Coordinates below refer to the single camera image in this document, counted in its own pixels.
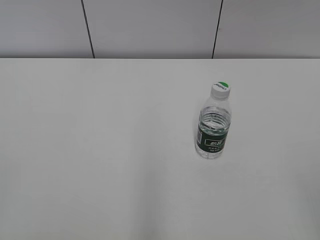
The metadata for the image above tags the clear water bottle green label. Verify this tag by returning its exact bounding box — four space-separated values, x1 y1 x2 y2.
195 96 232 159

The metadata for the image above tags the white green bottle cap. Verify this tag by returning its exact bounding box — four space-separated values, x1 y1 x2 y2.
210 81 231 100

